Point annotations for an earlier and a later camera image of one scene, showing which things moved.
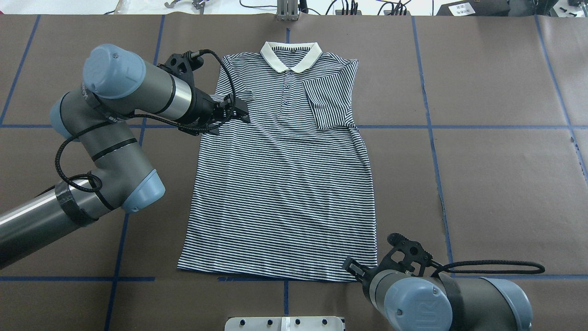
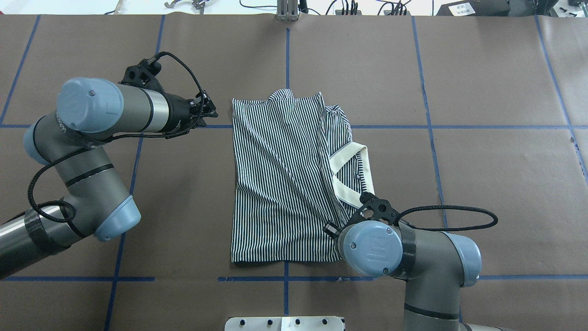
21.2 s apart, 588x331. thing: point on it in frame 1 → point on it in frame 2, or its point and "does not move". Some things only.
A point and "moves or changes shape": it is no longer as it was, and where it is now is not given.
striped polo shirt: [288, 196] moves or changes shape
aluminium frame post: [287, 10] does not move
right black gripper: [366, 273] → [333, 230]
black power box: [476, 8] does not move
